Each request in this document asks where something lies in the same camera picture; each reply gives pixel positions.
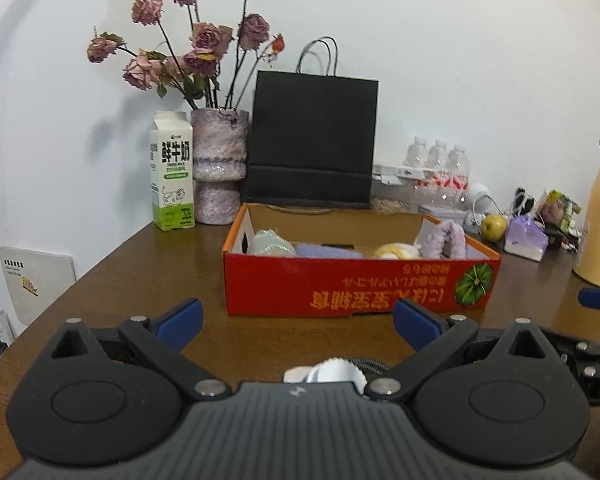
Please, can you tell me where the lavender round tin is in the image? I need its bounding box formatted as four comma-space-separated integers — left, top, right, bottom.
417, 204, 468, 226

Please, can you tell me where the red cardboard box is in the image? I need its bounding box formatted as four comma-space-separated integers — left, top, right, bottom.
222, 202, 502, 318

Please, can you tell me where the clear jar of oats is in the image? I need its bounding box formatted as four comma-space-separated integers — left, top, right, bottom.
370, 187, 416, 213

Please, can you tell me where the white flat carton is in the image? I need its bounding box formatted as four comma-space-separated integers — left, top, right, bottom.
372, 163, 426, 186

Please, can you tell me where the purple mottled vase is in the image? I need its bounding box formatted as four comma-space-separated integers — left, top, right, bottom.
190, 107, 251, 226

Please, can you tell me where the pale green soft roll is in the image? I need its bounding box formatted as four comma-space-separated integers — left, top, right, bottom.
247, 229, 297, 257

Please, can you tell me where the white round charger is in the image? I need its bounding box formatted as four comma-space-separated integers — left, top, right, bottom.
465, 184, 496, 226

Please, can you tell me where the white green milk carton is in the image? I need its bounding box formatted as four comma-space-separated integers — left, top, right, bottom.
147, 111, 197, 232

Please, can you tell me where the dried pink rose bouquet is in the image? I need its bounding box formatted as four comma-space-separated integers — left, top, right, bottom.
86, 0, 286, 111

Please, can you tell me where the yellow green apple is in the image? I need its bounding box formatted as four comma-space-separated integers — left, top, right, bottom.
481, 214, 509, 242

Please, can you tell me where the white ribbed object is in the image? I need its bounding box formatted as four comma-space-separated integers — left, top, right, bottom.
283, 356, 368, 396

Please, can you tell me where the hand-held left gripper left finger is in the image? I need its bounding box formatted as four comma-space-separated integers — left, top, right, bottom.
50, 297, 233, 402

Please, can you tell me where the white booklet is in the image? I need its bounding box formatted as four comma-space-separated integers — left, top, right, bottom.
0, 245, 78, 328

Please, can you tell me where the black paper bag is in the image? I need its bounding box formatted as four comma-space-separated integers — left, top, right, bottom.
240, 36, 381, 211

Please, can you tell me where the yellow plush item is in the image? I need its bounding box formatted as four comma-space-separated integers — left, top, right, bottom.
371, 242, 423, 261

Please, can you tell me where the purple fluffy headband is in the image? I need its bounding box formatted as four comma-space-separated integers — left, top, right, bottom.
415, 219, 468, 261

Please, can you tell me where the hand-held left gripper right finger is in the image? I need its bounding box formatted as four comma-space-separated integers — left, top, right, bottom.
364, 297, 556, 402

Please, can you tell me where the colourful snack packet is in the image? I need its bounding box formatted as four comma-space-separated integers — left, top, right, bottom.
537, 189, 583, 236

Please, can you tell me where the blue cloth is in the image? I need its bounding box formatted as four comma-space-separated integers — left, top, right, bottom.
295, 243, 365, 260

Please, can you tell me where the purple gift bag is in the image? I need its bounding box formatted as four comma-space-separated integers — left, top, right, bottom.
502, 214, 550, 262

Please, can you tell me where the white printed packet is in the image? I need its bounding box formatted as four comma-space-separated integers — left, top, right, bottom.
0, 310, 18, 361

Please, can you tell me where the small black device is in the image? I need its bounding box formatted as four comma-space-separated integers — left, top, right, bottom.
511, 187, 538, 216

